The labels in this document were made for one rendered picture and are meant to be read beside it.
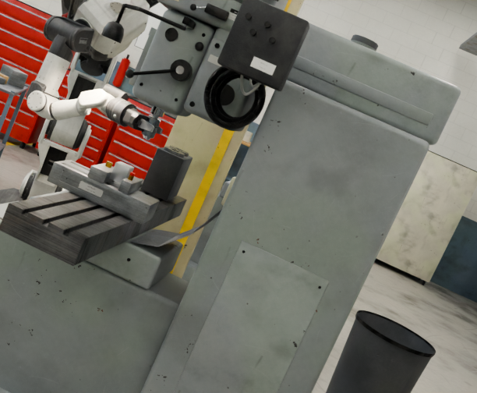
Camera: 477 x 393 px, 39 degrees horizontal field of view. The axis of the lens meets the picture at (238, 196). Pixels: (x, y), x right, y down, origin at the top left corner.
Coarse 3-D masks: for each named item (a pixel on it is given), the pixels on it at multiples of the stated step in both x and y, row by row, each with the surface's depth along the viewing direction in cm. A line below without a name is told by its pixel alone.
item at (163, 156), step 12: (156, 156) 273; (168, 156) 273; (180, 156) 276; (156, 168) 274; (168, 168) 273; (180, 168) 273; (144, 180) 275; (156, 180) 274; (168, 180) 274; (180, 180) 287; (156, 192) 275; (168, 192) 274
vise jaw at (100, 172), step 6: (90, 168) 219; (96, 168) 219; (102, 168) 221; (108, 168) 226; (90, 174) 219; (96, 174) 219; (102, 174) 219; (108, 174) 221; (102, 180) 219; (108, 180) 224
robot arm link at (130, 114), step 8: (120, 104) 238; (128, 104) 238; (112, 112) 238; (120, 112) 236; (128, 112) 235; (136, 112) 233; (120, 120) 238; (128, 120) 235; (136, 120) 233; (136, 128) 234
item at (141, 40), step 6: (156, 6) 1139; (162, 6) 1137; (156, 12) 1140; (162, 12) 1138; (150, 18) 1142; (150, 24) 1143; (156, 24) 1141; (144, 36) 1146; (138, 42) 1148; (144, 42) 1147
